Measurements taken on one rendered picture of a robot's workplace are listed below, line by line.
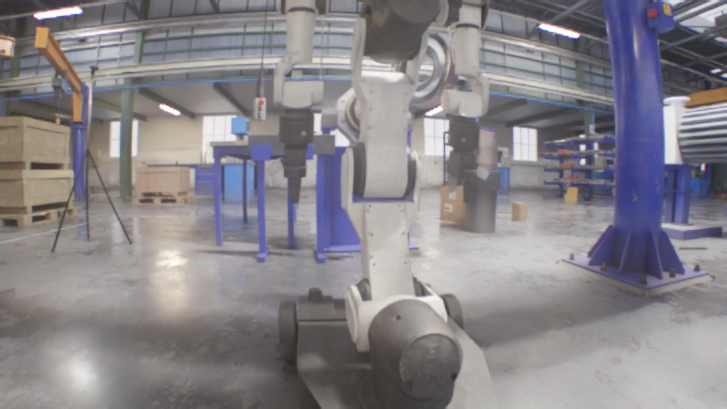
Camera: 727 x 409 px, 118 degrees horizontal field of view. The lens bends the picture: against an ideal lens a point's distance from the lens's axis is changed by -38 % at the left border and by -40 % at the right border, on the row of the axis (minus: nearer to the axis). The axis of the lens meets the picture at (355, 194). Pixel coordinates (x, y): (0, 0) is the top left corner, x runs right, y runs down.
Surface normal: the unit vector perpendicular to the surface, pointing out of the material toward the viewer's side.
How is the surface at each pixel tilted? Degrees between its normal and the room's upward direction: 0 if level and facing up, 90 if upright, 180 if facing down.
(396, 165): 86
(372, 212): 60
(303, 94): 101
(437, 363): 73
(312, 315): 45
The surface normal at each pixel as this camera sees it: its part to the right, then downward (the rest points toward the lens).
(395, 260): 0.11, -0.45
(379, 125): 0.13, 0.23
